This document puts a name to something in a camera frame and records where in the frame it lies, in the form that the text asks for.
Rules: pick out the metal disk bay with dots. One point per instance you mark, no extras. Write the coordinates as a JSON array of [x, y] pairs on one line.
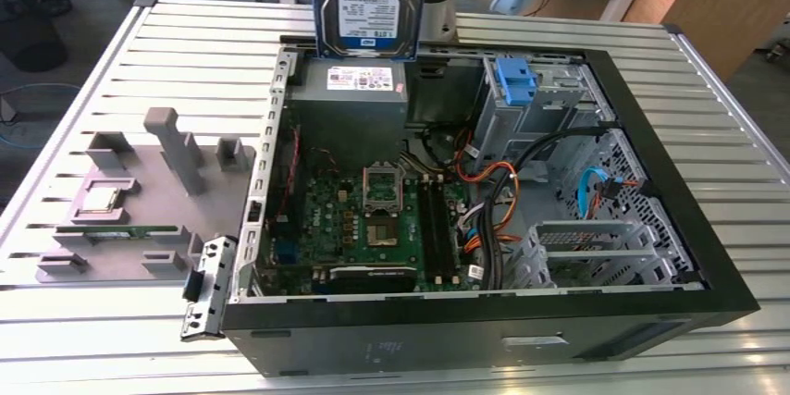
[[593, 254]]

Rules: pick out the CPU socket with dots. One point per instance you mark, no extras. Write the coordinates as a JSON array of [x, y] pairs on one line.
[[383, 233]]

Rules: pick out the RAM slot white clips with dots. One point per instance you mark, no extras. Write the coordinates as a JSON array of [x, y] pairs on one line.
[[447, 228], [432, 228]]

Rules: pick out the green motherboard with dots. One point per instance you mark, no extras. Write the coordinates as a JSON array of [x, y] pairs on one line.
[[327, 210]]

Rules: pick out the grey power supply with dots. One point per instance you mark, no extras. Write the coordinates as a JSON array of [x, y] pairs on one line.
[[346, 113]]

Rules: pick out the black graphics card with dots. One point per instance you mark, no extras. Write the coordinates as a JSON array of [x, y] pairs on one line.
[[370, 275]]

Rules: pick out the metal drive cage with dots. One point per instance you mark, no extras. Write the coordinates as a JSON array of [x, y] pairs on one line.
[[524, 122]]

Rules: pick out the black open PC case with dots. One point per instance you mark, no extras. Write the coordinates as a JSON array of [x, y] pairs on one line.
[[432, 344]]

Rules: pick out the metal expansion card retainer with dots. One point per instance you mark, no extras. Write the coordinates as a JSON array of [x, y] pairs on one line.
[[212, 284]]

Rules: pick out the grey parts rack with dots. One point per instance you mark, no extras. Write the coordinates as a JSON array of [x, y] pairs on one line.
[[160, 219]]

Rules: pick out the green RAM stick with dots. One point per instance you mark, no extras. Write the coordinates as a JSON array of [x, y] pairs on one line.
[[117, 233]]

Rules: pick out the silver CPU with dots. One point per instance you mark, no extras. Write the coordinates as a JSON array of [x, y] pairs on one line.
[[101, 201]]

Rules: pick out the black mesh bin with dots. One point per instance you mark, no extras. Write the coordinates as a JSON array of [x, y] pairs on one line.
[[37, 43]]

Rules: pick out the chair wheel base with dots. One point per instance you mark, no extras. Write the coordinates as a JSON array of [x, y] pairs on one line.
[[778, 50]]

